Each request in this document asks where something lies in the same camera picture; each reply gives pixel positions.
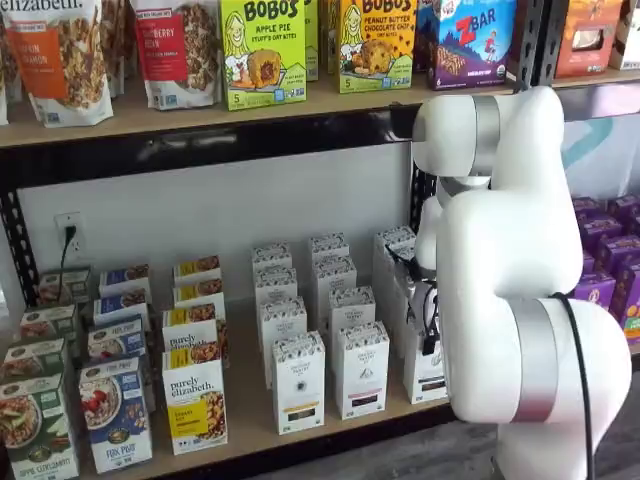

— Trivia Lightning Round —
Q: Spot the black plug with cord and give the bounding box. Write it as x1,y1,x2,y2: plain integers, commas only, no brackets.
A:
59,225,79,301

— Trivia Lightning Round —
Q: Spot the granola bag orange label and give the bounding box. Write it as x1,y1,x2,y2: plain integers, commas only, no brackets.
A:
0,0,115,127

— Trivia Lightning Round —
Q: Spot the white snack box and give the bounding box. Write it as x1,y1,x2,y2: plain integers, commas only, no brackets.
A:
609,0,640,71

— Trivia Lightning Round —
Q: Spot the granola bag red label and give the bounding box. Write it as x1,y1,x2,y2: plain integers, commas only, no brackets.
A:
130,0,224,111

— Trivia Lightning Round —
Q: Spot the blue flax oatmeal box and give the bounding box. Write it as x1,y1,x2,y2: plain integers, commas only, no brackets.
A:
87,314,149,364
78,355,154,474
98,264,151,301
93,294,151,326

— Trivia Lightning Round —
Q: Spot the orange Annie's box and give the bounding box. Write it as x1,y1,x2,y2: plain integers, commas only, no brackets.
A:
554,0,625,80

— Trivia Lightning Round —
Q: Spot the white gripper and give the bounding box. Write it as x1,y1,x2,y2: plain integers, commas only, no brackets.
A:
393,247,441,357

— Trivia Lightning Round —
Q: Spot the white wall outlet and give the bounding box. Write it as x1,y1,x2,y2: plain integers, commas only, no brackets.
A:
53,212,84,261

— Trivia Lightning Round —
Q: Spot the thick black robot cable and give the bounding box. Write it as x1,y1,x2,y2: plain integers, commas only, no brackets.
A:
552,292,600,480

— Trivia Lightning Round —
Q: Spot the white backdrop sheet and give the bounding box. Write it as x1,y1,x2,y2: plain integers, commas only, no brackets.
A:
562,84,640,201

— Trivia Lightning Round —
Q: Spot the wooden shelf board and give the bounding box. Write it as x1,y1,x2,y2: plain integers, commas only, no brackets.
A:
0,64,521,149
552,67,640,90
74,239,451,474

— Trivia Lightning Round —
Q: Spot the black metal shelving rack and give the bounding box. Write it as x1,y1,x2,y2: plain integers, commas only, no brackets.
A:
532,0,640,121
0,0,546,480

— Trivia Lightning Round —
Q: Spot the green apple oatmeal box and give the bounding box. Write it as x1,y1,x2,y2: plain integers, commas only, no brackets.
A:
0,338,69,386
37,267,94,309
19,303,79,346
0,372,81,480

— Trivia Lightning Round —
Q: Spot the thin black gripper wire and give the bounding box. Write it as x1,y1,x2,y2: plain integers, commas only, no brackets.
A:
405,279,444,351

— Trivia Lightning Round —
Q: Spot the white box green strip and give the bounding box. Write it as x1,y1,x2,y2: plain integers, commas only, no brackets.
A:
402,319,450,405
383,243,417,326
373,225,417,301

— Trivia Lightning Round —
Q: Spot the yellow purely elizabeth box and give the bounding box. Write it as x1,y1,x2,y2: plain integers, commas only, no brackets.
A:
172,277,226,301
161,318,221,359
172,255,222,284
161,294,226,326
161,349,227,456

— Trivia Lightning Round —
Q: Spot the blue Zbar box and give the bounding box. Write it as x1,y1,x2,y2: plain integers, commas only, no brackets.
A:
414,0,520,92

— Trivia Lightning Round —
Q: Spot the white granola bag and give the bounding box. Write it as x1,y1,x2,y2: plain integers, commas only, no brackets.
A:
99,0,137,99

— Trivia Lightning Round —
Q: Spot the yellow Bobo's peanut butter box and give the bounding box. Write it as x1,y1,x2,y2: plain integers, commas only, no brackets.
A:
339,0,416,95

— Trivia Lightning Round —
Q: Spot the green Bobo's apple pie box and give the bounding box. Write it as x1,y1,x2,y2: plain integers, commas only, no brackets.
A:
218,0,308,111
299,0,321,83

